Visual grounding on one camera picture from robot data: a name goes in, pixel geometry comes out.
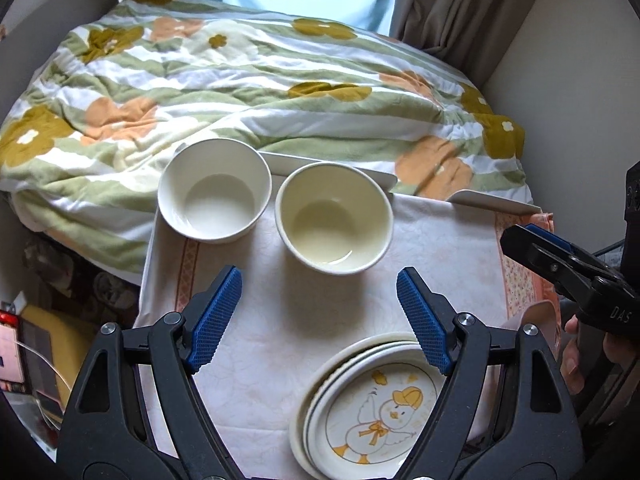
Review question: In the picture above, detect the white tablecloth with orange border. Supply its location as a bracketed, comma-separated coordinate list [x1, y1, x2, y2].
[136, 192, 562, 480]

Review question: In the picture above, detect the duck print plate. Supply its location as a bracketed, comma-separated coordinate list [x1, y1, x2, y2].
[306, 352, 453, 480]

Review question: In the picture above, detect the white round bowl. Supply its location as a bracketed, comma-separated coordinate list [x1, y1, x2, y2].
[157, 137, 273, 245]

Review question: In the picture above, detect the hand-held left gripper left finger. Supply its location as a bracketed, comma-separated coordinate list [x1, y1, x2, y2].
[57, 265, 247, 480]

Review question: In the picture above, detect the yellow inside shallow bowl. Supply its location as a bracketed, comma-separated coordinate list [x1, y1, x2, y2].
[288, 332, 426, 476]

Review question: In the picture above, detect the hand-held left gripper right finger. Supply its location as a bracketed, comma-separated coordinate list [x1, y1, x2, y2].
[394, 266, 587, 480]

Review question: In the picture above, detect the pink patterned cloth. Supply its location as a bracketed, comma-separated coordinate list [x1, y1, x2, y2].
[494, 211, 562, 317]

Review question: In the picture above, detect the pink square bowl with handles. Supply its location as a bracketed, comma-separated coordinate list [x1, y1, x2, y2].
[506, 300, 562, 361]

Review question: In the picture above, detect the floral green striped blanket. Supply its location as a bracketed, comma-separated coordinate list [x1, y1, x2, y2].
[0, 0, 533, 288]

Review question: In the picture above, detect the red box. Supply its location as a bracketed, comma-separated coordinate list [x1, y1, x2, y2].
[0, 309, 27, 392]

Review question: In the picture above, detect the plain white plate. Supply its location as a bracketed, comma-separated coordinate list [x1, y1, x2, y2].
[300, 342, 437, 480]

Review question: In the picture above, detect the yellow flat packet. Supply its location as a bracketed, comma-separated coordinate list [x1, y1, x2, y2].
[20, 304, 83, 413]

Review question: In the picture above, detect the person's right hand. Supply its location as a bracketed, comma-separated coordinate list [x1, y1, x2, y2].
[559, 314, 627, 397]

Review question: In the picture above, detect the white cable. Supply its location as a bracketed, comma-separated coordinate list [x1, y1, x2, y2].
[14, 337, 68, 423]

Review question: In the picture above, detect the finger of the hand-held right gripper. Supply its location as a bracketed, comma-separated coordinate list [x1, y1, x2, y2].
[500, 222, 623, 313]
[622, 160, 640, 273]

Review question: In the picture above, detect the grey bed headboard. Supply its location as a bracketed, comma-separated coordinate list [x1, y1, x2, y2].
[0, 0, 126, 126]

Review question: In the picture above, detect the cream round bowl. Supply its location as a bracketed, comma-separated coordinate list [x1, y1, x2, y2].
[274, 161, 394, 276]

